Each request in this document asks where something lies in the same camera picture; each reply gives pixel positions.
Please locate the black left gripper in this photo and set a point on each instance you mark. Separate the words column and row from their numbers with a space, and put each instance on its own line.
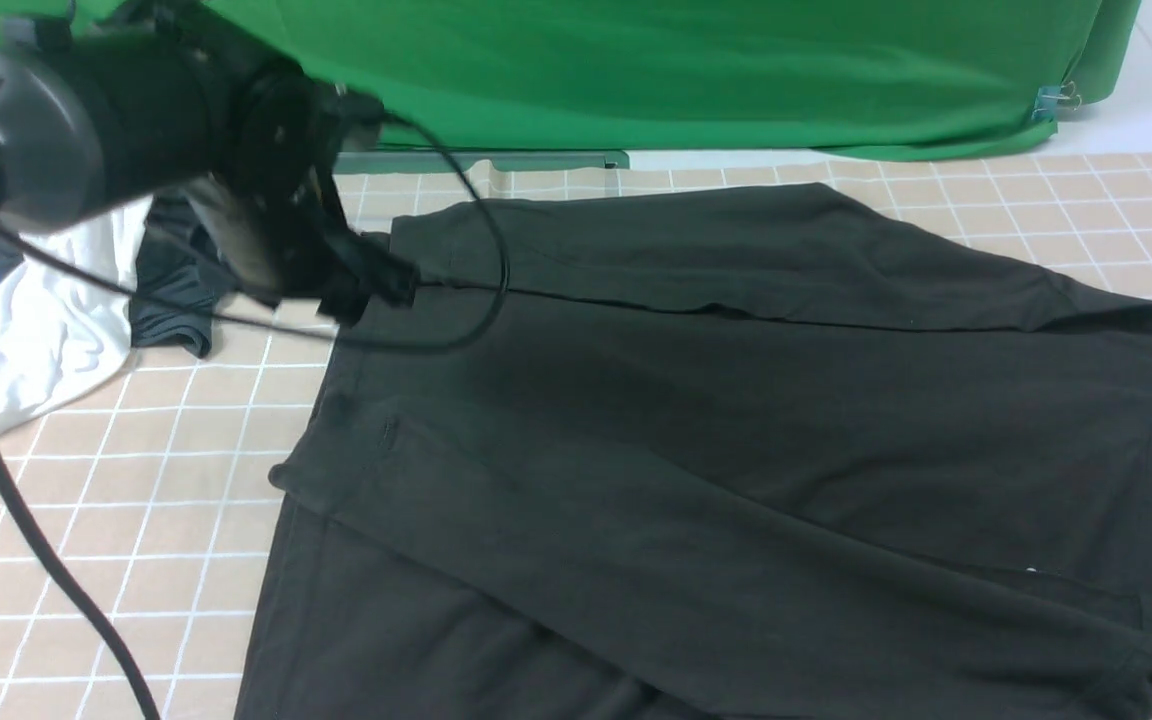
column 272, row 209

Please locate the white crumpled shirt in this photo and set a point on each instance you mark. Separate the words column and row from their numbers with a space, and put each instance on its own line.
column 60, row 338

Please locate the dark gray long-sleeve top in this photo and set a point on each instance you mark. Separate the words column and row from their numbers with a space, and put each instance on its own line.
column 739, row 454

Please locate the blue binder clip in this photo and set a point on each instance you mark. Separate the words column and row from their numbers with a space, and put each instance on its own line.
column 1054, row 100

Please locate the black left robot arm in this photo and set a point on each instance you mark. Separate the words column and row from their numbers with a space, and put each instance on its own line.
column 168, row 96

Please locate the beige grid tablecloth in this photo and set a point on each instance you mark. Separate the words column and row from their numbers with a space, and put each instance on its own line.
column 155, row 490

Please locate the green backdrop cloth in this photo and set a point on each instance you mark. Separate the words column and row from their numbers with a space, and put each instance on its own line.
column 873, row 80

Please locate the dark teal crumpled garment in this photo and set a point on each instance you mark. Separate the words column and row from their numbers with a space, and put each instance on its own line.
column 178, row 262

